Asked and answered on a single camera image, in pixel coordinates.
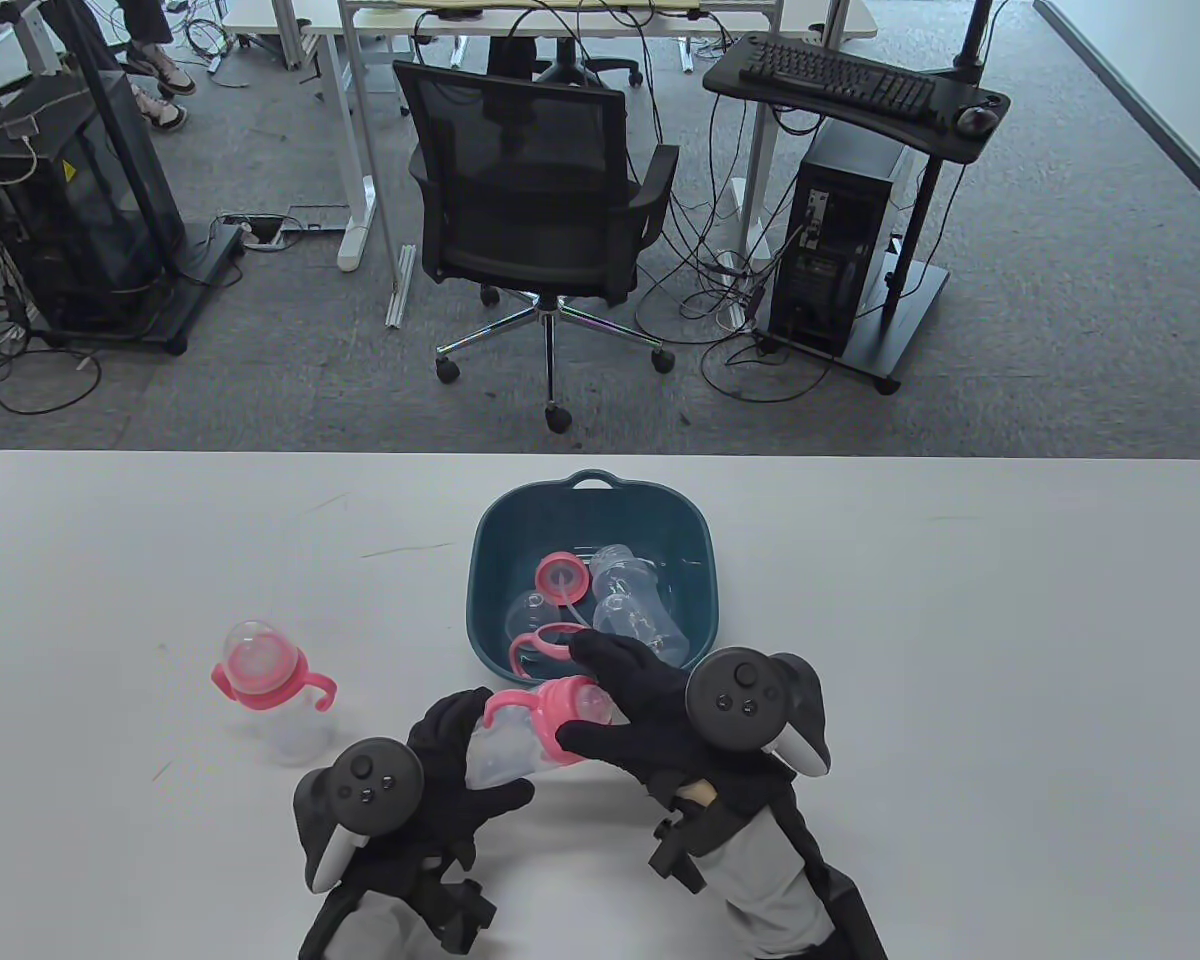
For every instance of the person's right hand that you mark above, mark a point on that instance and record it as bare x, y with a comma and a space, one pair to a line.
660, 730

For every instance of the person's left hand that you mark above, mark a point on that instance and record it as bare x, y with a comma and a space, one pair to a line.
445, 770

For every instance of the clear plastic baby bottle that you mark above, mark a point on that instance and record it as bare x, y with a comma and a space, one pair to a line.
560, 710
630, 600
255, 665

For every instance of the clear dome bottle cap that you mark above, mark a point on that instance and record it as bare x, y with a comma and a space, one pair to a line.
528, 612

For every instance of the pink bottle nipple collar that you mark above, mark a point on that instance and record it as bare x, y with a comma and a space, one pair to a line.
543, 585

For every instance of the black white VR controller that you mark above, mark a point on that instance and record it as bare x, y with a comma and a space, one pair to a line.
735, 700
365, 785

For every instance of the black adapter box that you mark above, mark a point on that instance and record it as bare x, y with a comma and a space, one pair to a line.
850, 920
315, 935

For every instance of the teal plastic basin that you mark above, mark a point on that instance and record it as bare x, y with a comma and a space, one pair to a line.
500, 540

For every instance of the aluminium profile bar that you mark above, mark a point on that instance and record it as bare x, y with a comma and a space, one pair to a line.
401, 285

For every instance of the black rolling workstation cart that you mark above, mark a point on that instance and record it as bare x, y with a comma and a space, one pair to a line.
920, 300

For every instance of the black computer tower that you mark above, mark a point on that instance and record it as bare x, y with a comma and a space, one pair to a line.
840, 220

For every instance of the white standing desk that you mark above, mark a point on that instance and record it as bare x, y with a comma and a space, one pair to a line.
352, 225

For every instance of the black wheeled stand with pole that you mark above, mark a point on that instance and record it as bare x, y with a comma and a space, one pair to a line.
210, 265

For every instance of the black white power strip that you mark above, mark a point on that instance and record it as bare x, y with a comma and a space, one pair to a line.
263, 235

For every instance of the black mesh office chair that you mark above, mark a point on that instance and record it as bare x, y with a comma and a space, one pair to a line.
520, 150

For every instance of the black equipment cabinet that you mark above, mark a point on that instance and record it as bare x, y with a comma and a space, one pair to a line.
70, 220

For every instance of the black office chair base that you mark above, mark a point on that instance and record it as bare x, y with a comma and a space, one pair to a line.
570, 70

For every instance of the black keyboard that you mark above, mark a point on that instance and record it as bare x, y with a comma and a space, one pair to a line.
840, 80

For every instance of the black computer mouse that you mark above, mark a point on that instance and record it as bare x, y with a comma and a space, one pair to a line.
976, 120

